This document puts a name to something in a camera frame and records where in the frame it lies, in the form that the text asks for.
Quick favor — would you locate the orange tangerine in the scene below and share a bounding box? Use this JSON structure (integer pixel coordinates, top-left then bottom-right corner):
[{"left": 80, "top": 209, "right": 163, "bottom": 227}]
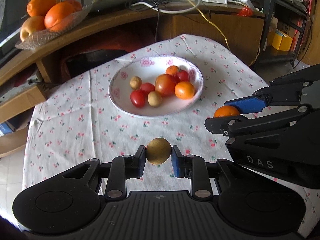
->
[
  {"left": 175, "top": 81, "right": 195, "bottom": 100},
  {"left": 213, "top": 105, "right": 240, "bottom": 118},
  {"left": 165, "top": 65, "right": 180, "bottom": 76}
]

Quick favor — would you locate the orange tangerine front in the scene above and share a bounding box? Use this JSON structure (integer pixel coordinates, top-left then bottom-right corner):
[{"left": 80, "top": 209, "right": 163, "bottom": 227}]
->
[{"left": 175, "top": 81, "right": 195, "bottom": 100}]

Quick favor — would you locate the red cherry tomato with stem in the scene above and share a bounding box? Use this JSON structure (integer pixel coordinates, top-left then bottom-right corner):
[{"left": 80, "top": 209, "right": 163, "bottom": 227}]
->
[{"left": 130, "top": 90, "right": 145, "bottom": 108}]

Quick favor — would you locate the tan longan lone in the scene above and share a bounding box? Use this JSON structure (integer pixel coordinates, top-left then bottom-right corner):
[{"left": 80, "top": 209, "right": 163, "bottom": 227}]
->
[{"left": 148, "top": 91, "right": 162, "bottom": 107}]

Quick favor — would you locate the large red-orange tomato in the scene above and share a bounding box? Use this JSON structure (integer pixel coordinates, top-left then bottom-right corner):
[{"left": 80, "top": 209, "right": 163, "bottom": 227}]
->
[{"left": 155, "top": 74, "right": 176, "bottom": 97}]

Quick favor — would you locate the small red cherry tomato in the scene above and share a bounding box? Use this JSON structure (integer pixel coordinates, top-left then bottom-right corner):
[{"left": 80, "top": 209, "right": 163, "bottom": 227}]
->
[{"left": 140, "top": 82, "right": 155, "bottom": 96}]

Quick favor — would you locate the yellow box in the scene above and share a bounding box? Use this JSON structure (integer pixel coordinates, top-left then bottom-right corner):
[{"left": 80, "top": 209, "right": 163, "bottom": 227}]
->
[{"left": 271, "top": 30, "right": 292, "bottom": 51}]

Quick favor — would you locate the cherry print tablecloth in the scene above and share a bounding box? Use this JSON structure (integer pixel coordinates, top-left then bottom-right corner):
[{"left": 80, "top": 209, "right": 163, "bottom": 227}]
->
[{"left": 12, "top": 35, "right": 319, "bottom": 239}]

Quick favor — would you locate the black metal shelf rack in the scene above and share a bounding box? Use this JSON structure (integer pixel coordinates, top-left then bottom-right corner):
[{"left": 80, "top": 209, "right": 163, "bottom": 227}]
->
[{"left": 249, "top": 0, "right": 311, "bottom": 67}]

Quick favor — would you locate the white floral ceramic plate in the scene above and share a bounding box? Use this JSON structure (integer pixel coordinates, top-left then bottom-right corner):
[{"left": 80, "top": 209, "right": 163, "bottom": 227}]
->
[{"left": 109, "top": 56, "right": 203, "bottom": 118}]

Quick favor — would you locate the blue white box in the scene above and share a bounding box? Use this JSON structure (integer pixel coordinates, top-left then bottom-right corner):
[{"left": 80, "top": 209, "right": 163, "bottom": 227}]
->
[{"left": 0, "top": 122, "right": 14, "bottom": 136}]

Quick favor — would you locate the wooden TV stand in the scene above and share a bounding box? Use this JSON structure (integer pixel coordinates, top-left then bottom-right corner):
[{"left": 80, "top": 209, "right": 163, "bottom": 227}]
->
[{"left": 0, "top": 2, "right": 266, "bottom": 158}]

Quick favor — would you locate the glass fruit bowl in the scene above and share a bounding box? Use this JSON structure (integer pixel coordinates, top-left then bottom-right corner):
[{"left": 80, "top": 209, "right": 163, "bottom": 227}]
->
[{"left": 15, "top": 5, "right": 92, "bottom": 50}]

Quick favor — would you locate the right orange in bowl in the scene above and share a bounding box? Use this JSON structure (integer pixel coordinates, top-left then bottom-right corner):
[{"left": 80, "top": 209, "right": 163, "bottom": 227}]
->
[{"left": 66, "top": 0, "right": 82, "bottom": 11}]

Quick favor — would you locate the orange in bowl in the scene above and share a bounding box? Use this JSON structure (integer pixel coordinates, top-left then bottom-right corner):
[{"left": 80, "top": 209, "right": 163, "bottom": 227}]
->
[
  {"left": 66, "top": 0, "right": 82, "bottom": 11},
  {"left": 27, "top": 0, "right": 56, "bottom": 17},
  {"left": 44, "top": 2, "right": 75, "bottom": 32}
]

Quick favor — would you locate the yellow apple in bowl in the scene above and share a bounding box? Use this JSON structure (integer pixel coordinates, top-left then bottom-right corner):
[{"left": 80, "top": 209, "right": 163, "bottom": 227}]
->
[{"left": 20, "top": 16, "right": 46, "bottom": 42}]

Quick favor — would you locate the front orange in bowl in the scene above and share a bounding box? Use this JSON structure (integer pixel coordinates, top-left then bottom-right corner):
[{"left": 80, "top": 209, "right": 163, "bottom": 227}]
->
[{"left": 44, "top": 2, "right": 75, "bottom": 32}]

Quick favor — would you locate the top orange in bowl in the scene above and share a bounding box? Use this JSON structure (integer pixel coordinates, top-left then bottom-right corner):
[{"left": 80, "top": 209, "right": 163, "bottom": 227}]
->
[{"left": 27, "top": 0, "right": 56, "bottom": 17}]

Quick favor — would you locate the television with lace cover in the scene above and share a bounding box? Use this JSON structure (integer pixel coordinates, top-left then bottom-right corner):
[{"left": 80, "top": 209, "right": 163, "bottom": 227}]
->
[{"left": 1, "top": 0, "right": 30, "bottom": 66}]

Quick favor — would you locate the white thick cable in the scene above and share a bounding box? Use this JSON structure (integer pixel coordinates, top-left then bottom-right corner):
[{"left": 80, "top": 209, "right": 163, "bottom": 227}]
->
[{"left": 131, "top": 0, "right": 201, "bottom": 14}]

